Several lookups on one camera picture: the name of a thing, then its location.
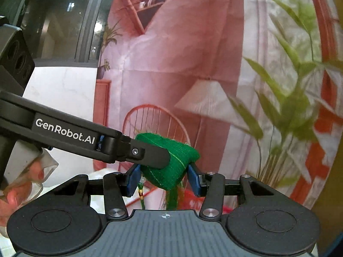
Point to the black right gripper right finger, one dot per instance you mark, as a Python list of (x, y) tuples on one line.
[(196, 180)]

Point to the green knitted cloth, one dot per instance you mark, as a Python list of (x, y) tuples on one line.
[(170, 177)]

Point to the left hand in clear glove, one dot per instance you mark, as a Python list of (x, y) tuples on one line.
[(27, 169)]

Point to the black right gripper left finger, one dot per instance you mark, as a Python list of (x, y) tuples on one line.
[(131, 179)]

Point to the printed room scene backdrop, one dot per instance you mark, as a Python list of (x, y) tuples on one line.
[(255, 86)]

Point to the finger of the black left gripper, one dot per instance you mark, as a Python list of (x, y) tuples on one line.
[(138, 152)]

